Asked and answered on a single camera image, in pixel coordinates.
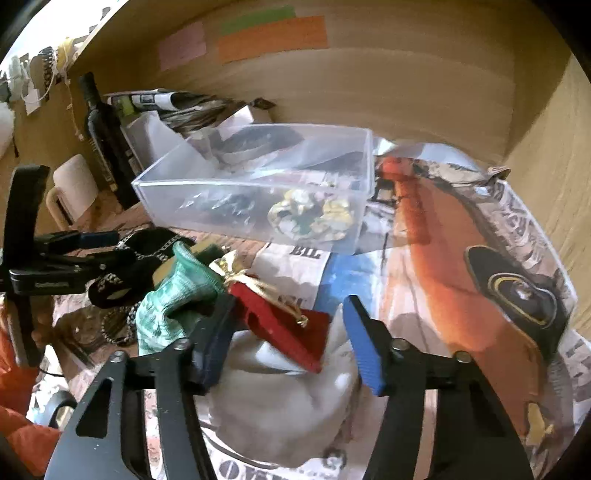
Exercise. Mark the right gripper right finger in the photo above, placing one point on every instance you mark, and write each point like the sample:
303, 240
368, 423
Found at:
474, 436

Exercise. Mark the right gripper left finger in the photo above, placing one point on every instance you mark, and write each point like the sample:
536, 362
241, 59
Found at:
105, 437

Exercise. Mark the green knitted sock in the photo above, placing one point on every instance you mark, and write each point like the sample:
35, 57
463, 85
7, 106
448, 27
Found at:
171, 310

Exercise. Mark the black pouch with chain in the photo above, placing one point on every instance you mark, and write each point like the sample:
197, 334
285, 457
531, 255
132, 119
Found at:
125, 284

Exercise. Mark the red pouch gold ribbon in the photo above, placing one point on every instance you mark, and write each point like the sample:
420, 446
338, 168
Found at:
299, 334

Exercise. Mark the cream thermos mug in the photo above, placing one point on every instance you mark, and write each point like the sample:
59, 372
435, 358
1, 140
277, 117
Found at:
74, 191

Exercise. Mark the dark wine bottle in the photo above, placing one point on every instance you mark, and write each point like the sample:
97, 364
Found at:
103, 129

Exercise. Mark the car printed newspaper sheet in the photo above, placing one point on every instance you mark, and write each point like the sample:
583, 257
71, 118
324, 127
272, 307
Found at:
451, 259

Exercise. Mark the yellow floral scrunchie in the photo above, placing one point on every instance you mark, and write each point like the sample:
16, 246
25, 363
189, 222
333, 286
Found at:
316, 216

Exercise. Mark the rolled newspaper stack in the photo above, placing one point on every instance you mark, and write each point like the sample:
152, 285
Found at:
182, 111

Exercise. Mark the clear plastic storage box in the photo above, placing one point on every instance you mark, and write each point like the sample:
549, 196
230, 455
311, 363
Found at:
247, 169

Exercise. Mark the pink sticky note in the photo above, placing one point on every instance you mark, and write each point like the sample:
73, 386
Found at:
184, 45

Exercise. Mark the green sticky note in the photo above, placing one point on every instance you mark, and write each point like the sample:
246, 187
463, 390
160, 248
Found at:
257, 18

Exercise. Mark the orange sticky note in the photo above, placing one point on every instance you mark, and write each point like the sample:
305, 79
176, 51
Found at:
299, 33

